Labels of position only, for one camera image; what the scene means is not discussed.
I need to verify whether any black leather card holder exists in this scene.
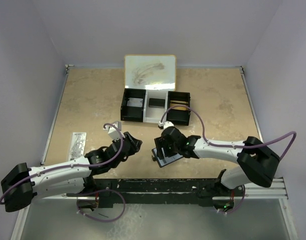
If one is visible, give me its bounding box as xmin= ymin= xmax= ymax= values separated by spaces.
xmin=152 ymin=148 xmax=183 ymax=168

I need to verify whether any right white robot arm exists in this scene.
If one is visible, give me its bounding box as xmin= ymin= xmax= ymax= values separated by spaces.
xmin=152 ymin=126 xmax=280 ymax=196

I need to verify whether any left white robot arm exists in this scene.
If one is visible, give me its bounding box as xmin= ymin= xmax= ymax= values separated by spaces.
xmin=0 ymin=132 xmax=142 ymax=213

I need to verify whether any gold card in tray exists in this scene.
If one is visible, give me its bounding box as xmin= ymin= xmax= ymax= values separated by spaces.
xmin=170 ymin=100 xmax=188 ymax=111

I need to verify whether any silver card in tray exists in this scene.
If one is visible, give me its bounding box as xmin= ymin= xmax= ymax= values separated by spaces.
xmin=127 ymin=98 xmax=143 ymax=108

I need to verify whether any black and white compartment tray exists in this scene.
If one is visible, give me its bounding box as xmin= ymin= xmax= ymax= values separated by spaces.
xmin=120 ymin=88 xmax=190 ymax=126

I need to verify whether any clear plastic packet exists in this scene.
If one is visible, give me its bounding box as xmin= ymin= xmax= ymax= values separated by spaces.
xmin=68 ymin=132 xmax=87 ymax=161

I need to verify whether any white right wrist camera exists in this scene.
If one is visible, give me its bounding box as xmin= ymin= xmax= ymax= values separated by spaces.
xmin=158 ymin=121 xmax=174 ymax=130

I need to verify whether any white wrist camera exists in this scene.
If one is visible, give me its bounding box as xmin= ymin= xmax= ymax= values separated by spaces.
xmin=158 ymin=121 xmax=174 ymax=130
xmin=103 ymin=121 xmax=124 ymax=141

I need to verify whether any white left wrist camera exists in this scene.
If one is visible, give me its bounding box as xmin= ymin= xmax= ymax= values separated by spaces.
xmin=103 ymin=121 xmax=124 ymax=141

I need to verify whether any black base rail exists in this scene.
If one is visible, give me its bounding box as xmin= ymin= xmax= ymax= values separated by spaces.
xmin=66 ymin=177 xmax=245 ymax=208

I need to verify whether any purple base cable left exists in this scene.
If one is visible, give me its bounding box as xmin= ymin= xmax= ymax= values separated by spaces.
xmin=76 ymin=187 xmax=126 ymax=222

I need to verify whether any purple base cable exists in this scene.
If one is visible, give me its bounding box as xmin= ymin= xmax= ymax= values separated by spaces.
xmin=76 ymin=187 xmax=126 ymax=222
xmin=216 ymin=184 xmax=246 ymax=216

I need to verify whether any white board with wooden frame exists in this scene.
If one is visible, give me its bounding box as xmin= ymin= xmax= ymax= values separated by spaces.
xmin=124 ymin=54 xmax=177 ymax=91

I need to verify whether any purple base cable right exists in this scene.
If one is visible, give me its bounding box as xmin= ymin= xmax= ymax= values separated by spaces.
xmin=216 ymin=184 xmax=246 ymax=216

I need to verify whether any aluminium table frame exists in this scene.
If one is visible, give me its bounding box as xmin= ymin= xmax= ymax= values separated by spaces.
xmin=13 ymin=67 xmax=298 ymax=240

